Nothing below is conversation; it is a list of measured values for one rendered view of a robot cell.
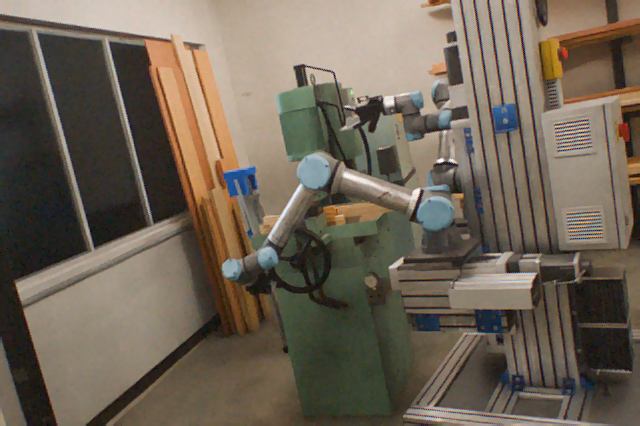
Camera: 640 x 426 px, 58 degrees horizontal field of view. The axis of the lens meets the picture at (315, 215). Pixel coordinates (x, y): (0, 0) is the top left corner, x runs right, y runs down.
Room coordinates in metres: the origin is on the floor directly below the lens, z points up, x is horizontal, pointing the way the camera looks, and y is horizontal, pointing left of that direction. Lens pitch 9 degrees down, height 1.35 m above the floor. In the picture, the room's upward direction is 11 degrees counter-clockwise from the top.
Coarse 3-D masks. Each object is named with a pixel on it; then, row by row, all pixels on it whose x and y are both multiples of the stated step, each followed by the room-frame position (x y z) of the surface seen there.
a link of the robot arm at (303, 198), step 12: (300, 192) 2.08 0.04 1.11; (312, 192) 2.08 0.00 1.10; (288, 204) 2.11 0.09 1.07; (300, 204) 2.08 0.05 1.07; (288, 216) 2.10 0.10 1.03; (300, 216) 2.10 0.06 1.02; (276, 228) 2.12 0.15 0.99; (288, 228) 2.10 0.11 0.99; (276, 240) 2.11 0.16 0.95; (276, 252) 2.11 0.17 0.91
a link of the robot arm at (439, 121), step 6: (450, 102) 2.35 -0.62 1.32; (444, 108) 2.30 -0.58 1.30; (450, 108) 2.30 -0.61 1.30; (432, 114) 2.29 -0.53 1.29; (438, 114) 2.27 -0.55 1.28; (444, 114) 2.24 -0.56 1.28; (450, 114) 2.23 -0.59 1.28; (426, 120) 2.29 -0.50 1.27; (432, 120) 2.27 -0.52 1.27; (438, 120) 2.25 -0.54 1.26; (444, 120) 2.24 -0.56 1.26; (450, 120) 2.23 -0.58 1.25; (426, 126) 2.29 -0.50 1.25; (432, 126) 2.27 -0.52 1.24; (438, 126) 2.26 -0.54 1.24; (444, 126) 2.24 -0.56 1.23; (450, 126) 2.24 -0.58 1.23
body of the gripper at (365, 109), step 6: (366, 96) 2.43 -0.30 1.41; (378, 96) 2.39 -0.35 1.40; (360, 102) 2.42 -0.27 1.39; (366, 102) 2.42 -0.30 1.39; (372, 102) 2.40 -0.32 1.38; (378, 102) 2.38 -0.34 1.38; (360, 108) 2.38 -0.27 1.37; (366, 108) 2.38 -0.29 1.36; (372, 108) 2.40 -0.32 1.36; (378, 108) 2.40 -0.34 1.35; (360, 114) 2.41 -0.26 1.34; (366, 114) 2.40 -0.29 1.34; (372, 114) 2.42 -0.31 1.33; (384, 114) 2.39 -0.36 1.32
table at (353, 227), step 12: (360, 216) 2.54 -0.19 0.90; (384, 216) 2.51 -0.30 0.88; (336, 228) 2.44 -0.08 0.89; (348, 228) 2.42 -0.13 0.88; (360, 228) 2.40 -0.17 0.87; (372, 228) 2.38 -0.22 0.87; (252, 240) 2.59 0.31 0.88; (264, 240) 2.57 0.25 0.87; (288, 240) 2.52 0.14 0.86; (312, 240) 2.38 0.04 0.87; (324, 240) 2.37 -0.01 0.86
